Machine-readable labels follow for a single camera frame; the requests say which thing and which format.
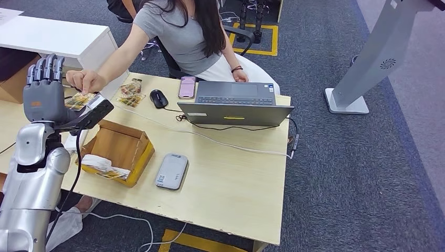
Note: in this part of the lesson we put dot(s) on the person's left forearm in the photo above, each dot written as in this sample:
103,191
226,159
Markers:
231,54

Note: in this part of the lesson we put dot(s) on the white power strip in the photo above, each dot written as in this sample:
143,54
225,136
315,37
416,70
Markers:
74,144

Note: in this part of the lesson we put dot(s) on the colourful card stack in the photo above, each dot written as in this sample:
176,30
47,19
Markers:
131,87
131,100

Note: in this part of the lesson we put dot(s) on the black computer mouse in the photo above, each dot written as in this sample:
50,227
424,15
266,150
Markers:
159,98

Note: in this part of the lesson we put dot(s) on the yellow open cardboard box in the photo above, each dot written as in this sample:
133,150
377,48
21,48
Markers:
120,146

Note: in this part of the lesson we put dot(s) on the white cabinet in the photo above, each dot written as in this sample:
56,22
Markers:
52,36

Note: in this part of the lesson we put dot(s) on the background person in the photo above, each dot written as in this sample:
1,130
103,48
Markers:
121,8

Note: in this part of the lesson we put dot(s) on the dark usb adapter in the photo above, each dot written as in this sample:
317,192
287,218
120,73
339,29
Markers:
295,142

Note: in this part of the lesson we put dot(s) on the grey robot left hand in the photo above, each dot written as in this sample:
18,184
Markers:
43,101

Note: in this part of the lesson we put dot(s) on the person's legs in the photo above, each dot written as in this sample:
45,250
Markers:
67,226

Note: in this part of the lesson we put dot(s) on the grey kiosk stand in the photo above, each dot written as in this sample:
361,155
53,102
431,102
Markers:
379,52

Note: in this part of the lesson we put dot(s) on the white crumpled cloth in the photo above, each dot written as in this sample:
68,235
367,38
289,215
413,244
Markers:
95,162

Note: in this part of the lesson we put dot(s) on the person's right hand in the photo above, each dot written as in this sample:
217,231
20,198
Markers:
87,80

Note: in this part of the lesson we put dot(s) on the brown cardboard box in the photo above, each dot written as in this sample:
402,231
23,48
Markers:
12,88

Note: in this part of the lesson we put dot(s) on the person's right forearm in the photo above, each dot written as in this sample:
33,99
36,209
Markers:
113,64

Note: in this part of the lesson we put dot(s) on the pink smartphone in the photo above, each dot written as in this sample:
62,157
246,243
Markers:
187,87

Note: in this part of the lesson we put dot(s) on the person's left hand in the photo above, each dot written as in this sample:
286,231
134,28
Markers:
241,76

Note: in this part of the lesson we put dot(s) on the grey laptop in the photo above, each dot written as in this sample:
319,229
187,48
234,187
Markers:
236,115

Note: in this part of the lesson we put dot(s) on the black office chair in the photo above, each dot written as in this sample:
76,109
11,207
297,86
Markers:
243,34

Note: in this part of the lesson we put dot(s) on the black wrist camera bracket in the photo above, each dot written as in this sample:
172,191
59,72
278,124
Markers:
94,114

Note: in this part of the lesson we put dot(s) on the white paper sheet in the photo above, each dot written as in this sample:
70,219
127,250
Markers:
8,14

